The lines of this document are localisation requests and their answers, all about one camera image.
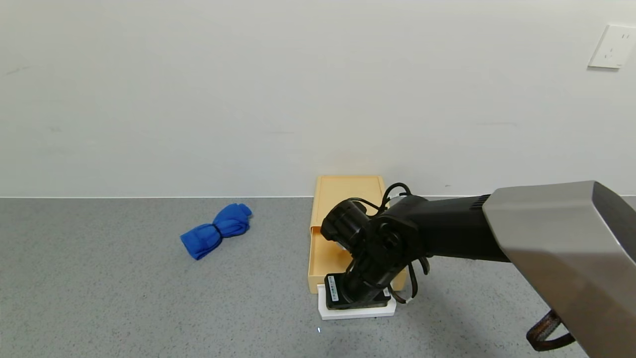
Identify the yellow drawer with white handle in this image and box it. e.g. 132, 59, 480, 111
307, 230, 408, 320

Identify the blue rolled cloth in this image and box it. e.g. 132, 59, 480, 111
179, 202, 253, 261

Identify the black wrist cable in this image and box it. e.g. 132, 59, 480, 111
354, 182, 413, 212

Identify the black cable loop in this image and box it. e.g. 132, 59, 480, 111
526, 309, 577, 353

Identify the white wall socket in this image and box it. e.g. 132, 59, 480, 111
587, 23, 636, 70

